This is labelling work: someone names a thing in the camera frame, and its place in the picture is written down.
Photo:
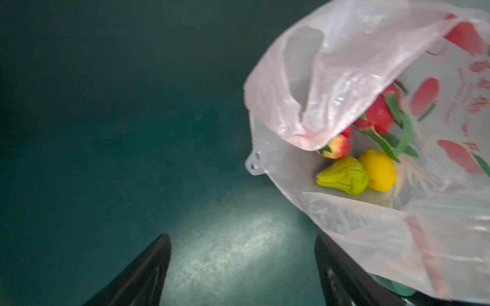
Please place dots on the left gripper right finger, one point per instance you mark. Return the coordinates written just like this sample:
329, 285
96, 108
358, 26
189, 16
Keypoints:
343, 281

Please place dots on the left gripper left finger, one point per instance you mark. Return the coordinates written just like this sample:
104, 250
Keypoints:
142, 281

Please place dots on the yellow-green pear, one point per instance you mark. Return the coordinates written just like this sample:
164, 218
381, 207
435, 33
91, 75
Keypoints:
346, 174

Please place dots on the red dragon fruit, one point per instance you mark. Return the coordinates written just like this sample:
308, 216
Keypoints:
387, 124

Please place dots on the pink plastic bag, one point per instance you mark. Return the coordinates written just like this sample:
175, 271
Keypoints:
430, 231

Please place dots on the red apple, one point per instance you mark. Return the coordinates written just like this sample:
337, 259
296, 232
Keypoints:
347, 132

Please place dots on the clear jar green lid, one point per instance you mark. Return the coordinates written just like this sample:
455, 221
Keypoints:
395, 287

